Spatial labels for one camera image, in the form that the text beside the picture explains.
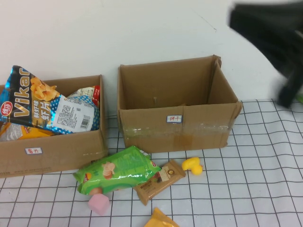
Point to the blue black Vikar chips bag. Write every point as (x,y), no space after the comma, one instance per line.
(23,111)

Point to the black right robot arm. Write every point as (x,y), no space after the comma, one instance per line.
(272,35)

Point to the white and red snack bag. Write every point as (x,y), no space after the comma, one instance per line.
(94,93)

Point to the orange yellow snack packet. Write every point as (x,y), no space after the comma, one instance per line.
(158,221)

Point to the yellow orange snack bag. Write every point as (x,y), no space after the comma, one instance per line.
(28,133)

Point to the cardboard box with biscuit label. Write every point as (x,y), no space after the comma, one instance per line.
(201,137)

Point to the green Lay's chips bag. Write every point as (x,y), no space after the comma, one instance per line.
(123,168)

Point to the yellow rubber duck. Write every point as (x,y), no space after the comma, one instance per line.
(193,165)

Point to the brown biscuit pack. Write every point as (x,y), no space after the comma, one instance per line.
(163,179)

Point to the cardboard box with chips label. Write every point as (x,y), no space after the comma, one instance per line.
(59,153)

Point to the pink foam cube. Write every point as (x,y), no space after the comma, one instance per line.
(99,204)

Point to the white black grid tablecloth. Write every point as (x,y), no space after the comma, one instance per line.
(260,177)

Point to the small green object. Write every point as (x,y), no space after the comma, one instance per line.
(299,98)

